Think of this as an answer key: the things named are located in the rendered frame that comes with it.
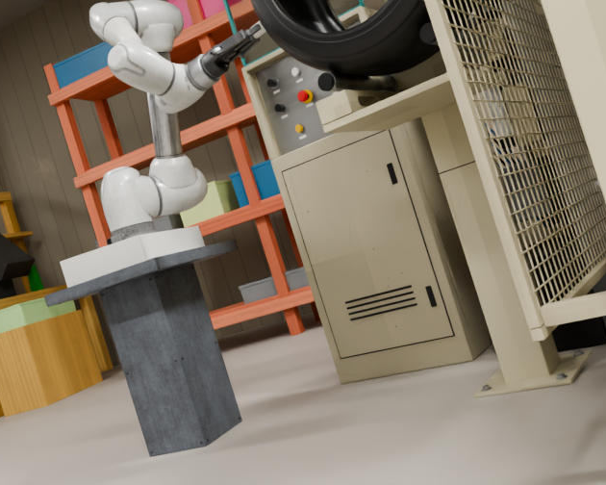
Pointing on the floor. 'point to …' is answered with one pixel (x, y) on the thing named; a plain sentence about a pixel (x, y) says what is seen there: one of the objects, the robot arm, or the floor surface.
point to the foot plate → (564, 374)
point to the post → (487, 248)
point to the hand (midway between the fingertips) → (262, 26)
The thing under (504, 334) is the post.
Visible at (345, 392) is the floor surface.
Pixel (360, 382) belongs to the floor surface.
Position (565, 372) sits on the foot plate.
